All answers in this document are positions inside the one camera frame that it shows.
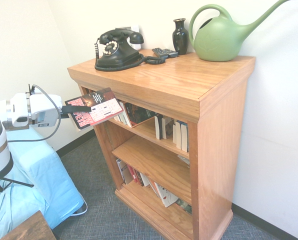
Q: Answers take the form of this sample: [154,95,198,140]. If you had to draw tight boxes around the white cable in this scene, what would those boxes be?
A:
[71,202,88,216]

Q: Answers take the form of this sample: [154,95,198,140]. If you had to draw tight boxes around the white grey cover book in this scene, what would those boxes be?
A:
[115,158,134,185]

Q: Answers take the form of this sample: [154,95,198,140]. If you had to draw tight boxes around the black cover paperback book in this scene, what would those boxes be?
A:
[154,113,164,140]

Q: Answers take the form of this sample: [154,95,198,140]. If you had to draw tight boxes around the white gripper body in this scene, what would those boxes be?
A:
[28,94,66,128]

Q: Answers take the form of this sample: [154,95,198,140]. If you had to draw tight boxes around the camouflage cover book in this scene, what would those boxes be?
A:
[174,198,193,216]

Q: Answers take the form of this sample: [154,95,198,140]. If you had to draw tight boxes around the white paperback book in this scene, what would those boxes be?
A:
[138,172,150,188]

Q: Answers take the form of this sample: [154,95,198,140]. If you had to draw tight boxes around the black camera tripod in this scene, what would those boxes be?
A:
[0,174,35,193]

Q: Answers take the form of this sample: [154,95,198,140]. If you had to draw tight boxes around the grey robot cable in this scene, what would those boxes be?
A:
[6,84,63,143]

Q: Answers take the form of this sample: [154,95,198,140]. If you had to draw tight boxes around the green watering can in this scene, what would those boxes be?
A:
[188,0,294,62]

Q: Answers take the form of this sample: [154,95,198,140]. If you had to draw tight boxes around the black leaning book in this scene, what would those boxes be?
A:
[123,101,157,129]

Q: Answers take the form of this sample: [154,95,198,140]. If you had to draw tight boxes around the blue cloth covered couch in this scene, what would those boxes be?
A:
[0,128,87,240]

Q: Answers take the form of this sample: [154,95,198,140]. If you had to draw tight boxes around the black vase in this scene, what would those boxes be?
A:
[172,18,189,56]

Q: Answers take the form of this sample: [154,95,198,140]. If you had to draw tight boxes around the black remote control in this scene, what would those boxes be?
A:
[162,48,179,59]
[151,47,169,60]

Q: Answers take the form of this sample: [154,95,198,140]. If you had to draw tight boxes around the red spine book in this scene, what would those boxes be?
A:
[127,164,145,187]

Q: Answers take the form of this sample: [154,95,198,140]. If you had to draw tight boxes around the blue cover paperback book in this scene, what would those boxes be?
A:
[172,119,183,151]
[180,121,190,153]

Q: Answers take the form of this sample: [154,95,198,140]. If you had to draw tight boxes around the red black paperback book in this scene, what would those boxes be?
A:
[64,87,122,130]

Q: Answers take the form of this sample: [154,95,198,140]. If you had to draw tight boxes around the black rotary telephone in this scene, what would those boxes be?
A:
[94,28,166,73]

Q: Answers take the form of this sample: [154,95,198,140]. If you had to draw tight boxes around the white book red marks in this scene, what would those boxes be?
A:
[152,181,179,208]

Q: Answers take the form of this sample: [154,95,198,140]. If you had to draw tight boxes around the wooden bookshelf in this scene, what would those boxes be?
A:
[67,48,257,240]

